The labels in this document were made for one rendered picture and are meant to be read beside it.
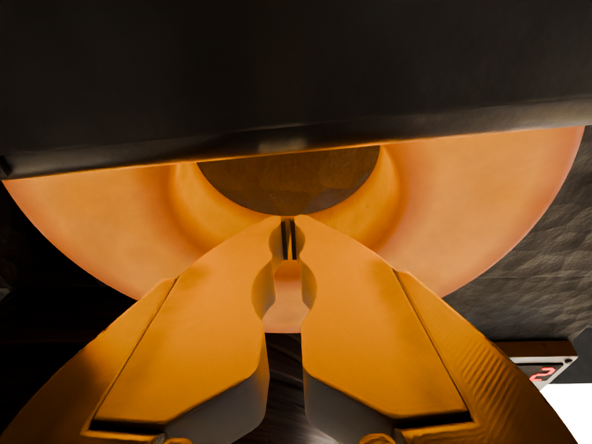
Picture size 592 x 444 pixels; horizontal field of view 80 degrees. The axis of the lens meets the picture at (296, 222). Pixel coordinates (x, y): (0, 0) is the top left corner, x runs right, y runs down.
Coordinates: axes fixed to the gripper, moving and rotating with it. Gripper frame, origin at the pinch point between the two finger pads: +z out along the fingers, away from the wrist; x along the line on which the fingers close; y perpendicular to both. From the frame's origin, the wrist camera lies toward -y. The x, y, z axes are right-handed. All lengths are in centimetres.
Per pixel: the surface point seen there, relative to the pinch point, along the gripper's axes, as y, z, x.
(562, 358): 27.4, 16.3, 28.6
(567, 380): 599, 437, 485
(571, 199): 2.5, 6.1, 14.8
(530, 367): 28.8, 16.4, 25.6
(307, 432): 19.8, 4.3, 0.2
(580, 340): 579, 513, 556
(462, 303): 18.6, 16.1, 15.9
